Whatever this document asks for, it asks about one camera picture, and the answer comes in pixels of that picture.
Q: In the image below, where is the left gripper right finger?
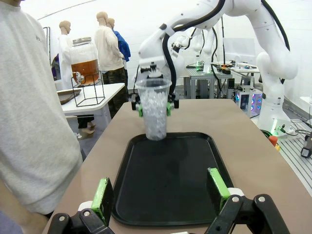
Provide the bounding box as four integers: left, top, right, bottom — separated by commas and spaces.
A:
206, 167, 291, 234

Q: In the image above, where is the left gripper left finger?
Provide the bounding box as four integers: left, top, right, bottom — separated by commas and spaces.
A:
47, 177, 115, 234

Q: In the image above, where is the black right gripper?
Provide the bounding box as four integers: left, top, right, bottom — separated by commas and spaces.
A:
131, 76, 180, 118

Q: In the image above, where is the clear cup with ice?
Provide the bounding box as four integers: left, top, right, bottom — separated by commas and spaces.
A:
135, 78, 173, 141

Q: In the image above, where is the person's right forearm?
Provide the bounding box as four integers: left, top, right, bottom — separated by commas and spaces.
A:
0, 179, 49, 234

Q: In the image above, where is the black plastic tray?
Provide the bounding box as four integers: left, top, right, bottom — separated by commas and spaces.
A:
111, 132, 234, 226

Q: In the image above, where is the white side table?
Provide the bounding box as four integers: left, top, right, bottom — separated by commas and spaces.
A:
56, 82, 125, 122

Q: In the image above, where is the aluminium work table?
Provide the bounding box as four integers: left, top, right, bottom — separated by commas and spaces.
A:
180, 60, 260, 99

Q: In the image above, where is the mannequin in blue jacket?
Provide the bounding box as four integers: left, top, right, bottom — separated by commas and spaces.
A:
106, 17, 132, 64

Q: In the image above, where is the red emergency stop button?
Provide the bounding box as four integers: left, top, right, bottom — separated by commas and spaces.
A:
269, 135, 281, 152

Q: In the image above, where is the mannequin in beige sweatshirt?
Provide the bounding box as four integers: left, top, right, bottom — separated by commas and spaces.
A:
94, 11, 129, 117

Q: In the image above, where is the glass tea dispenser jar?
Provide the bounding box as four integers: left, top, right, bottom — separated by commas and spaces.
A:
69, 36, 100, 86

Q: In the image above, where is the aluminium mounting platform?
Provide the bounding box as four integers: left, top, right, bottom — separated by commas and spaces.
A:
251, 117, 312, 191

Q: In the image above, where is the brown wooden tray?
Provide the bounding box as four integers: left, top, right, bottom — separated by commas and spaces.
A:
57, 89, 82, 105

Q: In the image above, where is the black box device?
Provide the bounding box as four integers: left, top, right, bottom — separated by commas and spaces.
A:
300, 133, 312, 158

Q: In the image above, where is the computer with lit fans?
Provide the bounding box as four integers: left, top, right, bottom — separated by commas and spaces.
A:
235, 85, 264, 117

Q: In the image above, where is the mannequin in white coat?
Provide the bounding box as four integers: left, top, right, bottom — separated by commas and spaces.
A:
58, 20, 74, 91

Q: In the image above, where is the person in grey sweatshirt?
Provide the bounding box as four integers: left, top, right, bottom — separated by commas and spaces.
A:
0, 0, 83, 215

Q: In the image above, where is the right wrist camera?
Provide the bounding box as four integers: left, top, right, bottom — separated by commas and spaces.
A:
139, 61, 164, 79

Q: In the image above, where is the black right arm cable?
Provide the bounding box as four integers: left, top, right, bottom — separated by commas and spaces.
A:
159, 0, 291, 100

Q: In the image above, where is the black wire stand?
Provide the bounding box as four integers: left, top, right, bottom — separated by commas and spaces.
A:
70, 70, 106, 108

